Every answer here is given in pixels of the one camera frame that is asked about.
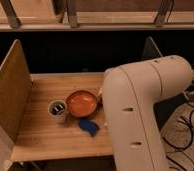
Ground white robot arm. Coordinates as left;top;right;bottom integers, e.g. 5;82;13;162
102;55;193;171

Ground orange ceramic bowl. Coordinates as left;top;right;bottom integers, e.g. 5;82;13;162
66;90;97;118

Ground blue cloth piece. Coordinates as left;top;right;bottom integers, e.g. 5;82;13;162
78;119;99;137

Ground white cup with batteries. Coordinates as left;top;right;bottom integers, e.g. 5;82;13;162
48;100;67;123

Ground right dark side panel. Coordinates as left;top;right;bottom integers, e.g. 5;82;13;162
141;36;186;130

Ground left wooden side panel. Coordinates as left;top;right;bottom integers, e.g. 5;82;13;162
0;39;32;141

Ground black floor cables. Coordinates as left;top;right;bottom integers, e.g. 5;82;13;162
161;103;194;171

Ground wooden shelf rail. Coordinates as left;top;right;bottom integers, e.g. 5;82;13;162
0;11;194;32

